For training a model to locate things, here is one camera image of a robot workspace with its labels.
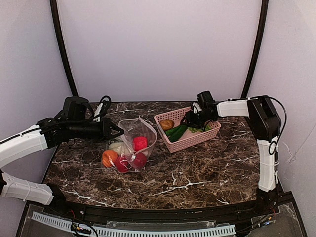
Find white toy radish with leaves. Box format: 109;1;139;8
108;142;131;156

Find orange toy fruit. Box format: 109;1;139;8
102;150;118;168

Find green toy cucumber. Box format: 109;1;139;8
169;125;188;143

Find clear zip top bag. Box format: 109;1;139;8
101;117;158;174

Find red toy fruit front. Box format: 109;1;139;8
133;136;148;152

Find red toy fruit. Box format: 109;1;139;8
133;136;148;152
131;153;147;169

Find red toy tomato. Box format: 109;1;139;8
115;156;129;173

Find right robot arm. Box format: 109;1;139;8
181;91;286;214

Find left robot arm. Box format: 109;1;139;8
0;95;124;206

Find green toy grapes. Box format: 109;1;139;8
188;125;212;133

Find pink perforated plastic basket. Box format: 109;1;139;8
154;107;221;153

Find brown toy potato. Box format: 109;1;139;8
159;119;175;131

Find green toy chili pepper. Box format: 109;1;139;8
165;126;179;137

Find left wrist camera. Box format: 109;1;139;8
93;95;112;122

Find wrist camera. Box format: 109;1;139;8
93;95;112;122
192;91;214;113

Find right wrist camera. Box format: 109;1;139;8
192;91;214;113

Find white slotted cable duct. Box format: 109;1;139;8
32;211;236;237

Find black front table rail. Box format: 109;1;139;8
42;188;282;229

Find left black frame post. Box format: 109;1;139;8
49;0;79;96

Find black frame post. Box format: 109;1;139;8
240;0;269;98
49;0;79;96

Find right black frame post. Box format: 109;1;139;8
240;0;269;98

